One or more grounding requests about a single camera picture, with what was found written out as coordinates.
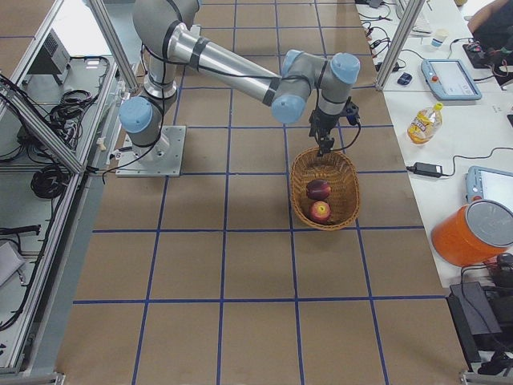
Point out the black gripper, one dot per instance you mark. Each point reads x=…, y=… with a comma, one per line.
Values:
x=321, y=123

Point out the dark red apple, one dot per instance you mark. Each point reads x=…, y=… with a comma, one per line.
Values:
x=318, y=190

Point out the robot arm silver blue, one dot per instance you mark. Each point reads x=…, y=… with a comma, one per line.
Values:
x=165, y=31

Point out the brown wicker basket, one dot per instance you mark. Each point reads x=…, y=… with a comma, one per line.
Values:
x=338, y=170

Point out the black power adapter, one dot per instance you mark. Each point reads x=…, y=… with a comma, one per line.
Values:
x=425, y=169

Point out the orange juice bottle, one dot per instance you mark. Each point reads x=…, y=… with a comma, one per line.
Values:
x=425, y=124

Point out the far teach pendant blue grey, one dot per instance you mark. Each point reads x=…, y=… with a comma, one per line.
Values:
x=449, y=80

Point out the teach pendant blue grey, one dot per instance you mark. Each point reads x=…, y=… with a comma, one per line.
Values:
x=449, y=80
x=489, y=184

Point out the white paper cup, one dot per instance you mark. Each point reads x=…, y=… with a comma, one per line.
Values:
x=438, y=38

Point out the near teach pendant blue grey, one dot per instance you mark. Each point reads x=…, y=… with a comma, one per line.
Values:
x=489, y=184

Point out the orange bucket grey lid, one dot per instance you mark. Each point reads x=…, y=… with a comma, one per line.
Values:
x=475, y=233

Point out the aluminium frame post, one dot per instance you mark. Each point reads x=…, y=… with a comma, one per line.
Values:
x=405, y=26

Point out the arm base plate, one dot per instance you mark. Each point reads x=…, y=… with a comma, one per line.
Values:
x=165, y=158

